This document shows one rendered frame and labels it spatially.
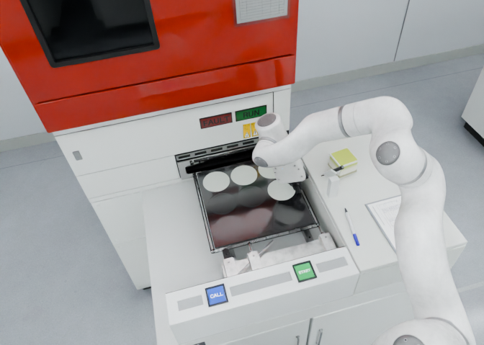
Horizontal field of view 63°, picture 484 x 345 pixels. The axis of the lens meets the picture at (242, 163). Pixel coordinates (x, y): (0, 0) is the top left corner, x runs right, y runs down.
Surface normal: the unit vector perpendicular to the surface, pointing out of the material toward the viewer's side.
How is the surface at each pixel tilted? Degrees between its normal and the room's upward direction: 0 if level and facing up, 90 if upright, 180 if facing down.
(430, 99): 0
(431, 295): 80
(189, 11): 90
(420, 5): 90
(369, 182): 0
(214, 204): 0
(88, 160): 90
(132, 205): 90
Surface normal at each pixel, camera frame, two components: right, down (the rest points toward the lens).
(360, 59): 0.25, 0.69
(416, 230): -0.45, -0.37
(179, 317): -0.06, -0.69
